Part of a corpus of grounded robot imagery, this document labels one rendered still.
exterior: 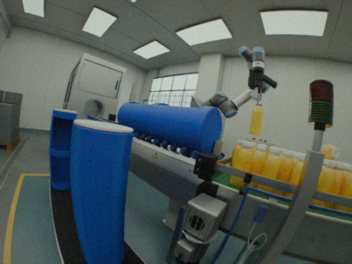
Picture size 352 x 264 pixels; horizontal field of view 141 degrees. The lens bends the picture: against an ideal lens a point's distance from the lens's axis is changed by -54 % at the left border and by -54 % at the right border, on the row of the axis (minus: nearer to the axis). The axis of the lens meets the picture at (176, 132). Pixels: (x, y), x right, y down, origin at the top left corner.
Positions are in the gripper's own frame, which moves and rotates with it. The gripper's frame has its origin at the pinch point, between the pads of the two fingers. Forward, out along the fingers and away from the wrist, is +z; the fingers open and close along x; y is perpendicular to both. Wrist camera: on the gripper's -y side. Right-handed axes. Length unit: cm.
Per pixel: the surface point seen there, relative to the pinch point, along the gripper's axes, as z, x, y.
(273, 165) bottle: 28.0, 24.0, -12.3
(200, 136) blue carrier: 24.0, 20.0, 22.4
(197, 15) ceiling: -209, -96, 132
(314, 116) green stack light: 13.1, 44.5, -18.2
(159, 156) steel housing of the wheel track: 42, 19, 48
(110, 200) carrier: 57, 55, 38
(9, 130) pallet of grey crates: 88, 173, 330
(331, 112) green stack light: 12, 45, -22
